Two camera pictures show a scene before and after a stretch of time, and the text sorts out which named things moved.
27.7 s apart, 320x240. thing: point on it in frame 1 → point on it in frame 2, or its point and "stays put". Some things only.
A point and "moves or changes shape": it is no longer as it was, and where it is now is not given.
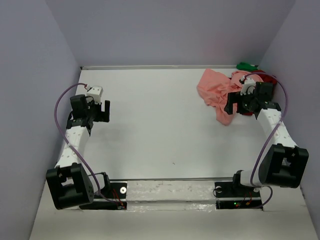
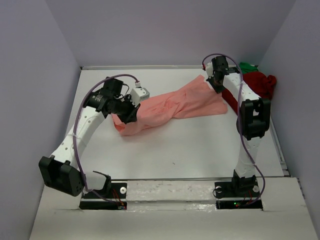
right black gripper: [235, 103] → [215, 83]
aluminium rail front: [227, 178] stays put
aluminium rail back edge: [156, 67] stays put
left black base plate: [117, 190] stays put
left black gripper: [100, 116] → [130, 114]
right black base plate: [231, 190] stays put
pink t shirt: [214, 86] moves or changes shape
